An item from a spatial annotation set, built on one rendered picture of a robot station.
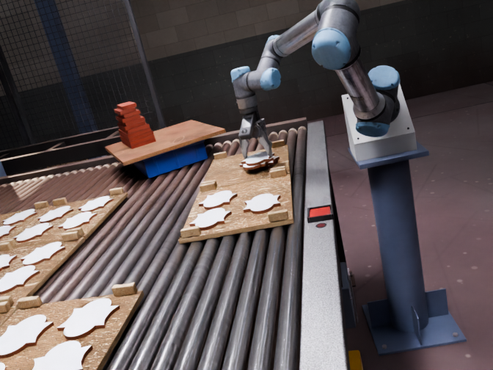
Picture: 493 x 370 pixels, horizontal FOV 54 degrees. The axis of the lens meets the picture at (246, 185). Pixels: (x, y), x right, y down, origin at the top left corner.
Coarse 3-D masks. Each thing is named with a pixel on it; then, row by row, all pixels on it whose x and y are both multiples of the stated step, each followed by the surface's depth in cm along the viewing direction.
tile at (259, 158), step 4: (260, 152) 199; (264, 152) 197; (248, 156) 197; (252, 156) 195; (256, 156) 194; (260, 156) 192; (264, 156) 191; (268, 156) 190; (244, 160) 193; (248, 160) 192; (252, 160) 190; (256, 160) 189; (260, 160) 188; (264, 160) 189; (268, 160) 188; (248, 164) 188; (252, 164) 187; (256, 164) 187
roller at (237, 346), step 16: (256, 240) 137; (256, 256) 128; (256, 272) 121; (256, 288) 115; (240, 304) 109; (256, 304) 112; (240, 320) 103; (240, 336) 98; (240, 352) 94; (224, 368) 90; (240, 368) 90
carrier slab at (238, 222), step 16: (288, 176) 177; (208, 192) 181; (240, 192) 173; (256, 192) 169; (272, 192) 165; (288, 192) 162; (192, 208) 168; (224, 208) 161; (240, 208) 158; (288, 208) 149; (224, 224) 149; (240, 224) 146; (256, 224) 144; (272, 224) 142; (288, 224) 142; (192, 240) 146
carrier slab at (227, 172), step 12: (228, 156) 222; (240, 156) 217; (288, 156) 201; (216, 168) 208; (228, 168) 204; (240, 168) 200; (288, 168) 186; (204, 180) 196; (216, 180) 193; (228, 180) 189; (240, 180) 186; (252, 180) 183
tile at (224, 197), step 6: (222, 192) 173; (228, 192) 172; (210, 198) 170; (216, 198) 169; (222, 198) 168; (228, 198) 166; (204, 204) 166; (210, 204) 165; (216, 204) 163; (222, 204) 164; (228, 204) 164
